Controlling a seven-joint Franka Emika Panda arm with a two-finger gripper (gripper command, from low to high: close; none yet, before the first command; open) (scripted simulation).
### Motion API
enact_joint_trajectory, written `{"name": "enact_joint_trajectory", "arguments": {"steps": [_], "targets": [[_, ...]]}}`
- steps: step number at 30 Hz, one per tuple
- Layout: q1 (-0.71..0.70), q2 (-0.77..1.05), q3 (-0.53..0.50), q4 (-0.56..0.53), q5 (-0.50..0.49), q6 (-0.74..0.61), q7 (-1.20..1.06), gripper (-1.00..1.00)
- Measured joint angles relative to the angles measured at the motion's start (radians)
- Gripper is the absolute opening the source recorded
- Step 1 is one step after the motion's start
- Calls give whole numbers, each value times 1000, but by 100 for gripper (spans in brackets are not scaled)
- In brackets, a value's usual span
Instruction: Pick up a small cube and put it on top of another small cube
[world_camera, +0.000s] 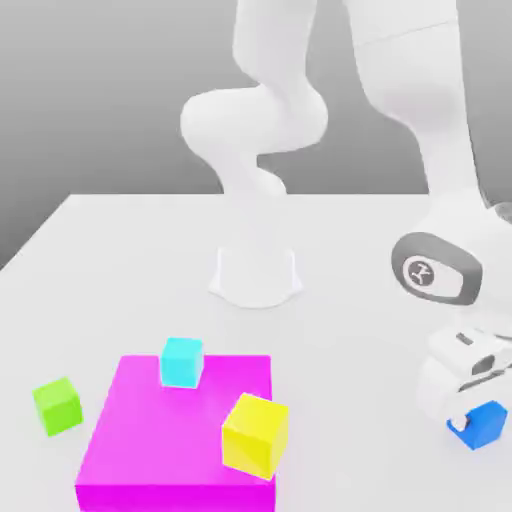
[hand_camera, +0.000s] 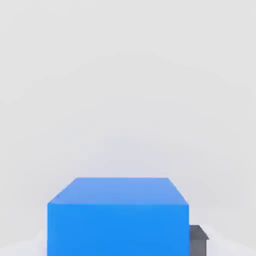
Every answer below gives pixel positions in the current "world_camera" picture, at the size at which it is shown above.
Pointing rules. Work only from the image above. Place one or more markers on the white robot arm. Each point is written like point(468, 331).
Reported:
point(424, 80)

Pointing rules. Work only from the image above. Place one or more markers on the large magenta box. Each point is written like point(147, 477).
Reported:
point(160, 440)

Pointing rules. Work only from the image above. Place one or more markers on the small green cube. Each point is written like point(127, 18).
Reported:
point(58, 406)

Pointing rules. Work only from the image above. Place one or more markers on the small yellow cube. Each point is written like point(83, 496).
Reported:
point(254, 436)

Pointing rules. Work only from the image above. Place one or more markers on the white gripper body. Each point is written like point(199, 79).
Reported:
point(438, 388)

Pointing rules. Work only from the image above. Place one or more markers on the small cyan cube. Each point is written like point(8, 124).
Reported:
point(182, 363)

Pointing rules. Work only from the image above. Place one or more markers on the small blue cube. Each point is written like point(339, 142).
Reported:
point(484, 428)

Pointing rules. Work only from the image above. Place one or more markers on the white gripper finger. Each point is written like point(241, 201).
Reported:
point(459, 424)

